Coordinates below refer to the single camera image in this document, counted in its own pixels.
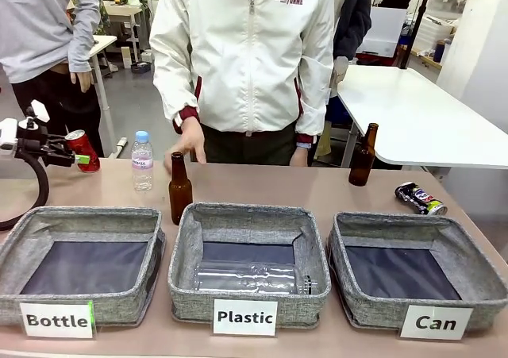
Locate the white Bottle label sign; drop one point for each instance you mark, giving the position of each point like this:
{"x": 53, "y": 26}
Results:
{"x": 57, "y": 320}

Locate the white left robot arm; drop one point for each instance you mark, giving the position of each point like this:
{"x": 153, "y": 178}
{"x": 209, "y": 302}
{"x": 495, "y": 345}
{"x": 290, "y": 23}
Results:
{"x": 6, "y": 133}

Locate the grey basket labelled Plastic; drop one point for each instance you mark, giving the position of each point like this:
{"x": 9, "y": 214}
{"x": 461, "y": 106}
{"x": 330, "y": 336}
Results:
{"x": 246, "y": 219}

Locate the person in dark jacket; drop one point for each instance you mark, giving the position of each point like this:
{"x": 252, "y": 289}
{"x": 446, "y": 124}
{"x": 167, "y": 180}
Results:
{"x": 353, "y": 12}

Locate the crushed black drink can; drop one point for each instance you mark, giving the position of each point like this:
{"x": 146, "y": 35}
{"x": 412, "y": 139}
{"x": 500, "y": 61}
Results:
{"x": 420, "y": 198}

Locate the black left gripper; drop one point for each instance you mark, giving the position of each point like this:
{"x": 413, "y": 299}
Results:
{"x": 33, "y": 145}

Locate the white-jacket person's left forearm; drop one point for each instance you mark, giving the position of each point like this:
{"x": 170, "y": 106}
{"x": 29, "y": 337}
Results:
{"x": 313, "y": 108}

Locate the grey basket labelled Can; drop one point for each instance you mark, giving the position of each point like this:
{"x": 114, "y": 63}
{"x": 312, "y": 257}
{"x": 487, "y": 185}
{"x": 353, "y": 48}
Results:
{"x": 482, "y": 255}

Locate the large white table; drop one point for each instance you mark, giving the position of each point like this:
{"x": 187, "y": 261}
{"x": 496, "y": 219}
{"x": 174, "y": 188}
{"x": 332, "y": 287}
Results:
{"x": 416, "y": 116}

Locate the white-jacket person's right forearm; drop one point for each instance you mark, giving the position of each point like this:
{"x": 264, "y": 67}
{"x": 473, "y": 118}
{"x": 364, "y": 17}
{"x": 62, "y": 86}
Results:
{"x": 174, "y": 88}

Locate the grey-shirt person's hand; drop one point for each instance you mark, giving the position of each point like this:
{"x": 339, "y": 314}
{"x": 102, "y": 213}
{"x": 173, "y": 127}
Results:
{"x": 82, "y": 81}

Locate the dark blue bottle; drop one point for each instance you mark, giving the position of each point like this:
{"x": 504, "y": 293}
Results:
{"x": 439, "y": 51}

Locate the white rectangular box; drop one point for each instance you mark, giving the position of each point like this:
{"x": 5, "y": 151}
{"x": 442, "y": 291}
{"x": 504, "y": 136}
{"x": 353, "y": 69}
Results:
{"x": 383, "y": 28}

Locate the white Can label sign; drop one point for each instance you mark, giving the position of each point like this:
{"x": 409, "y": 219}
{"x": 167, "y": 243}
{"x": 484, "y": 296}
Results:
{"x": 436, "y": 323}

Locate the white background desk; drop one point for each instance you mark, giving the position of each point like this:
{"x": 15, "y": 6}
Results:
{"x": 104, "y": 44}

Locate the person in white jacket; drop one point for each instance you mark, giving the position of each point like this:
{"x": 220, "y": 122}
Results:
{"x": 246, "y": 56}

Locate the black tripod pole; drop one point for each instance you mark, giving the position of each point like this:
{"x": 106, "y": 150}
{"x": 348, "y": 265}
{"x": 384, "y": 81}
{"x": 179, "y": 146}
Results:
{"x": 414, "y": 20}

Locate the white-jacket person's left hand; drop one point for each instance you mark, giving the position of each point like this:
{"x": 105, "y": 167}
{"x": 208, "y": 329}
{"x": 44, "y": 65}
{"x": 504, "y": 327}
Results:
{"x": 300, "y": 156}

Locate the empty clear plastic bottle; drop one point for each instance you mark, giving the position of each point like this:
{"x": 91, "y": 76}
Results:
{"x": 246, "y": 278}

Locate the grey basket labelled Bottle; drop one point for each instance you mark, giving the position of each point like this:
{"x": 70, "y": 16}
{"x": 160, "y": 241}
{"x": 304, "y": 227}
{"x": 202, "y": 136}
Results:
{"x": 79, "y": 308}

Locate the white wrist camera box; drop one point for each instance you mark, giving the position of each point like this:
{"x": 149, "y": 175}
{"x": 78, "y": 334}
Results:
{"x": 39, "y": 112}

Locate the clear plastic water bottle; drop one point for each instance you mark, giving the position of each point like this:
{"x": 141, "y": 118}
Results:
{"x": 142, "y": 167}

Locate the person in grey shirt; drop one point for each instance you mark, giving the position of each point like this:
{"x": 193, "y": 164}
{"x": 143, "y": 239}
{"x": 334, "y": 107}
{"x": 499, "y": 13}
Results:
{"x": 35, "y": 28}

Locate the brown glass bottle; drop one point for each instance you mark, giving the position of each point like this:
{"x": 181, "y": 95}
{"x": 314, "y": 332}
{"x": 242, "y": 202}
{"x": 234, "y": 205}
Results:
{"x": 362, "y": 163}
{"x": 180, "y": 193}

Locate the crushed red soda can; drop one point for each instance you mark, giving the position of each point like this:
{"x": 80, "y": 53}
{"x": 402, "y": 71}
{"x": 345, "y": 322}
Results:
{"x": 85, "y": 145}

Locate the white Plastic label sign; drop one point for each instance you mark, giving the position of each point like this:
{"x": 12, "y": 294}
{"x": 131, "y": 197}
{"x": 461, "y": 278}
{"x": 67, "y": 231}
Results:
{"x": 245, "y": 317}

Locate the white-jacket person's right hand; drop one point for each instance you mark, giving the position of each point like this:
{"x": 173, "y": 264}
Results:
{"x": 192, "y": 135}

